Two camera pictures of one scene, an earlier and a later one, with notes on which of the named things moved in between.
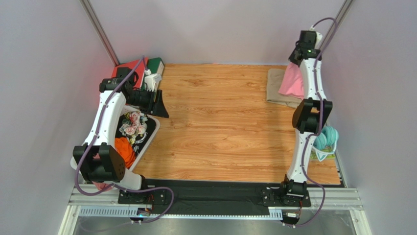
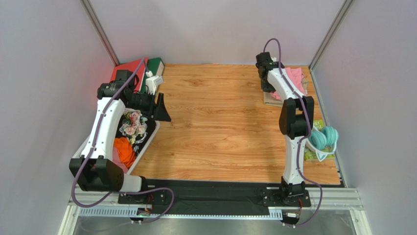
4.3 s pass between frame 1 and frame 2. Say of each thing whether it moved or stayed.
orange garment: stayed
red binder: stayed
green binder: stayed
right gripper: moved
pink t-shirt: moved
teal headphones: stayed
